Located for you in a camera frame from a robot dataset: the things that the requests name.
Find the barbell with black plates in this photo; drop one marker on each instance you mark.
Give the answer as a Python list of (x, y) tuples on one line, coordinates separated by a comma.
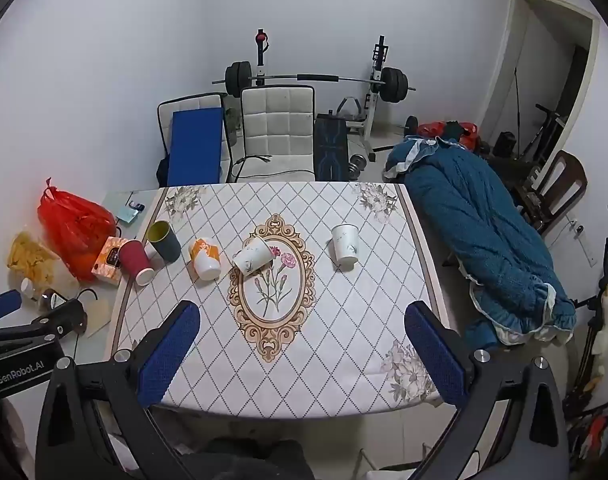
[(240, 79)]

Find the blue ruffled blanket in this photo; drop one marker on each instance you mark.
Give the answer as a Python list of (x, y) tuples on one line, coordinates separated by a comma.
[(478, 240)]

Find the white weight bench rack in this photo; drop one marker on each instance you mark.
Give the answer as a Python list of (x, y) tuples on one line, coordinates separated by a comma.
[(373, 105)]

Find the red paper cup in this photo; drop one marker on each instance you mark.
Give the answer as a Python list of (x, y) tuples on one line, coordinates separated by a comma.
[(134, 260)]

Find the door frame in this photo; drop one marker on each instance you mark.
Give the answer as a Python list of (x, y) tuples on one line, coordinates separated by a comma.
[(514, 35)]

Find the light teal packet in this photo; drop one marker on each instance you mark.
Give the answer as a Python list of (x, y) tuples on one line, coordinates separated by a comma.
[(129, 214)]

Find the white marbled paper cup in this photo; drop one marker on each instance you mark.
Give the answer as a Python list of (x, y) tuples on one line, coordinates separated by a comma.
[(251, 256), (345, 247)]

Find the floral diamond pattern tablecloth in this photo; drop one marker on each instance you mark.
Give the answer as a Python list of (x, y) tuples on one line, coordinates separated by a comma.
[(334, 310)]

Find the white chair with black frame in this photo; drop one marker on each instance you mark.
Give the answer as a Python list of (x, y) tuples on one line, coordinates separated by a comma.
[(164, 125)]

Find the beige paper sheet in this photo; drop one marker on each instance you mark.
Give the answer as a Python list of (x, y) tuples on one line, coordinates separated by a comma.
[(98, 317)]

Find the small dark bottle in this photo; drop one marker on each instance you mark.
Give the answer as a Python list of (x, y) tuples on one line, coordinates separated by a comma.
[(49, 299)]

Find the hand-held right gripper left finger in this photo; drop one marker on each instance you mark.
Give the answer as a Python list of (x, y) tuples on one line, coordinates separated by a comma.
[(170, 357)]

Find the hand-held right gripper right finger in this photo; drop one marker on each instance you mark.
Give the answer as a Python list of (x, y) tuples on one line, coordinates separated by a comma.
[(436, 357)]

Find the yellow plastic bag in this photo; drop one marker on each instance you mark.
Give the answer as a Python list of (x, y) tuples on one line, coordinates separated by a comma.
[(31, 260)]

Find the dark wooden chair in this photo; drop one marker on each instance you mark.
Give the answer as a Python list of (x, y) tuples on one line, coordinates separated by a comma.
[(563, 185)]

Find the small dumbbell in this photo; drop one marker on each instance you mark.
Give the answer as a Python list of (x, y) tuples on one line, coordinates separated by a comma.
[(358, 165)]

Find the small white-capped bottle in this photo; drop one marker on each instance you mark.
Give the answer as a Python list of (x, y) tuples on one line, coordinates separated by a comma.
[(28, 289)]

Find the white quilted chair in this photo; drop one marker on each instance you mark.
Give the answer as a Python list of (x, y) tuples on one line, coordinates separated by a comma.
[(276, 127)]

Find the black exercise machine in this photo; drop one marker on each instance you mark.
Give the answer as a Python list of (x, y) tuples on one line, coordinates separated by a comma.
[(546, 130)]

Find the blue padded board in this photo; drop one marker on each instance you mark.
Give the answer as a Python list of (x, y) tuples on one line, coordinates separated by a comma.
[(195, 147)]

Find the black box speaker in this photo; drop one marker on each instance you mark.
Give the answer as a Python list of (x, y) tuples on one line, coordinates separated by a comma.
[(506, 144)]

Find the red plastic bag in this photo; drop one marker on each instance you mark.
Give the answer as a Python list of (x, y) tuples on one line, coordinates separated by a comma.
[(76, 230)]

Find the black tripod stand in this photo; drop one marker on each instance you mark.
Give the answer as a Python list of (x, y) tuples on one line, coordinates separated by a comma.
[(597, 310)]

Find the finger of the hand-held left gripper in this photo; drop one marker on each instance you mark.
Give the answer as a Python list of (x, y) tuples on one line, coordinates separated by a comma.
[(1, 306), (64, 316)]

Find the black and blue bench pad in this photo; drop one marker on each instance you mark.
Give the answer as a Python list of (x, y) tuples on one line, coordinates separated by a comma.
[(331, 147)]

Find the orange tissue box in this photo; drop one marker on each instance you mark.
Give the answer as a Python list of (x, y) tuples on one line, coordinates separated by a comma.
[(108, 262)]

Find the dark teal cup yellow inside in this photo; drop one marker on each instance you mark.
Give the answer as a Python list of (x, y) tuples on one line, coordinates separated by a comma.
[(165, 241)]

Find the orange and white cup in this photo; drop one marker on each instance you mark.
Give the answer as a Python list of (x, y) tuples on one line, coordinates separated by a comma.
[(205, 258)]

